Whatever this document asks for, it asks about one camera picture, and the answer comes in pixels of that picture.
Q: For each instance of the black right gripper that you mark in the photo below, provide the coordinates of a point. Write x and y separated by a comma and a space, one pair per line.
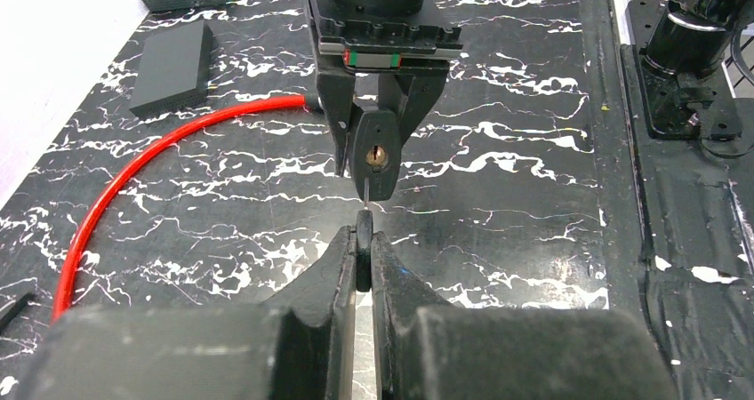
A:
377, 35

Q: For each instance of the flat black plate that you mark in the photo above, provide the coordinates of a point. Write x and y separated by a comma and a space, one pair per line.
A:
173, 70

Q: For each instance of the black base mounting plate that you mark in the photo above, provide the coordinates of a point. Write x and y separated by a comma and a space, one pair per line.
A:
679, 234

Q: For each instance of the black padlock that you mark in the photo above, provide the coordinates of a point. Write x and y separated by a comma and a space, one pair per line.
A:
374, 152

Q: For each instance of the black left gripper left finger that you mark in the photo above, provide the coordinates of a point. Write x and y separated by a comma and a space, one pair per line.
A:
297, 344

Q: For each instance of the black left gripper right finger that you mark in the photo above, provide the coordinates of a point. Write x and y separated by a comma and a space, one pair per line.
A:
428, 348

